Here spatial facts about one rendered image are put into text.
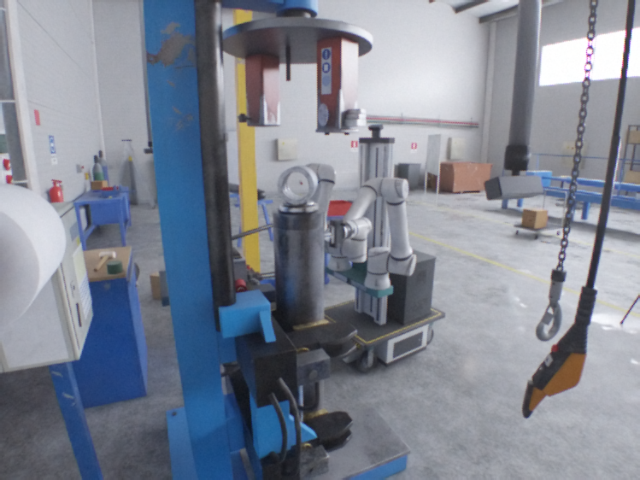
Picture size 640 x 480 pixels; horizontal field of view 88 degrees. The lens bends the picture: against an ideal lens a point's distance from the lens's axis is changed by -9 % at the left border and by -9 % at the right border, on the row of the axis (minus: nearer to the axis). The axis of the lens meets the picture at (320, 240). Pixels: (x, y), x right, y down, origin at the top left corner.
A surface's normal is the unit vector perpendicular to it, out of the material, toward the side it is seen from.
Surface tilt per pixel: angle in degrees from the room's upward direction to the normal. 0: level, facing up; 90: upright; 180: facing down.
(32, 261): 90
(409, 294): 90
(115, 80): 90
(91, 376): 90
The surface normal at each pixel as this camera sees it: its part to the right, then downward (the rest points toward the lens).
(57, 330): 0.41, 0.24
